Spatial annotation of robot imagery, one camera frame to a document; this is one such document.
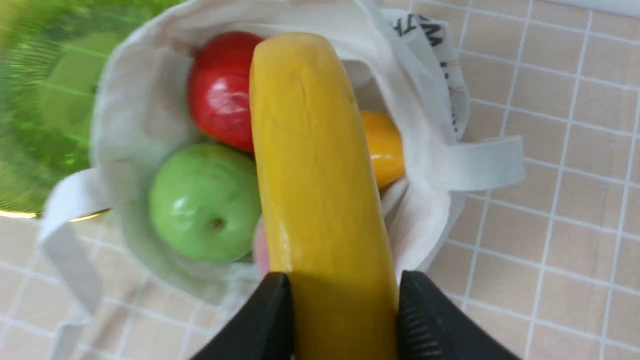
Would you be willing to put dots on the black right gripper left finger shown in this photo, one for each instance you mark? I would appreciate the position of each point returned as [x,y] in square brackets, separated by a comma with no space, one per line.
[263,329]

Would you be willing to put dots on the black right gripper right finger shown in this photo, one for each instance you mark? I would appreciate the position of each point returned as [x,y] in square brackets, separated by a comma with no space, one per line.
[431,327]

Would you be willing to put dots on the yellow banana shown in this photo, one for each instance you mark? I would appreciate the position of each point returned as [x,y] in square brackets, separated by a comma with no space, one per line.
[321,209]

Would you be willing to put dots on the orange fruit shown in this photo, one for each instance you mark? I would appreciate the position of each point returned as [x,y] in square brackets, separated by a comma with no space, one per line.
[385,147]

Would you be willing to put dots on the white canvas tote bag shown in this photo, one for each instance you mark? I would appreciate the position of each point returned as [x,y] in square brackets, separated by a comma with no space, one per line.
[396,60]

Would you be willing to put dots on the pink peach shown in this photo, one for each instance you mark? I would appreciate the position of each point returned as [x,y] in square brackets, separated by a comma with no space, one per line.
[260,253]

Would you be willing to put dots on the green apple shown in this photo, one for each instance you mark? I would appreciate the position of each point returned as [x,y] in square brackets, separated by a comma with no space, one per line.
[204,203]

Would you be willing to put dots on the red apple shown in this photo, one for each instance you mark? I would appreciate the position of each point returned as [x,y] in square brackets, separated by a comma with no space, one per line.
[218,89]

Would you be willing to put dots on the green glass plate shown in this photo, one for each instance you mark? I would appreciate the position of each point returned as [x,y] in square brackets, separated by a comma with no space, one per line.
[52,56]

